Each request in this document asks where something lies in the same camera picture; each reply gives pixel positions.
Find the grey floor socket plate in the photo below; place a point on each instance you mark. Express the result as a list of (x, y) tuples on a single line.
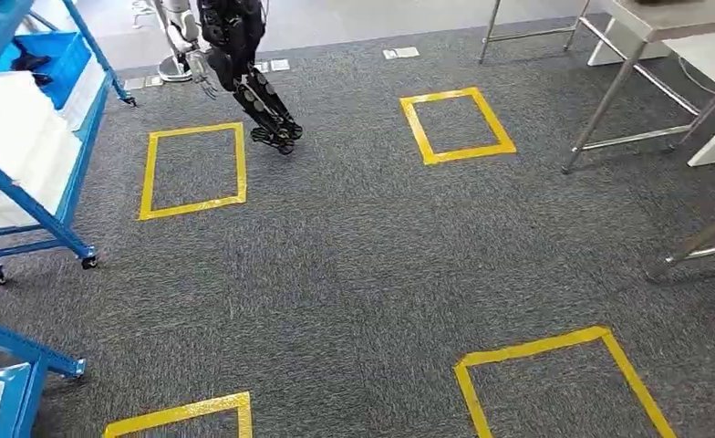
[(154, 80), (135, 83), (280, 64), (262, 66), (401, 53)]

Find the steel frame table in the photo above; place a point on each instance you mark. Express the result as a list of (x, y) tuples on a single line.
[(708, 233), (605, 103)]

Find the black parts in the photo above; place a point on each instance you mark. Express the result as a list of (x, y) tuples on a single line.
[(31, 63)]

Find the blue plastic bin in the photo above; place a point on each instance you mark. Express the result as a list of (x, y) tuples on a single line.
[(67, 57), (16, 399)]

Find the yellow floor tape square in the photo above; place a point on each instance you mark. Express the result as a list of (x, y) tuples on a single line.
[(533, 349), (147, 175), (418, 130)]

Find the white round stand base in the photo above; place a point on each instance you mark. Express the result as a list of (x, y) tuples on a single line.
[(173, 71)]

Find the black-legged humanoid robot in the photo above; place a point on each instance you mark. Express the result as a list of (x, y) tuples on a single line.
[(255, 90)]

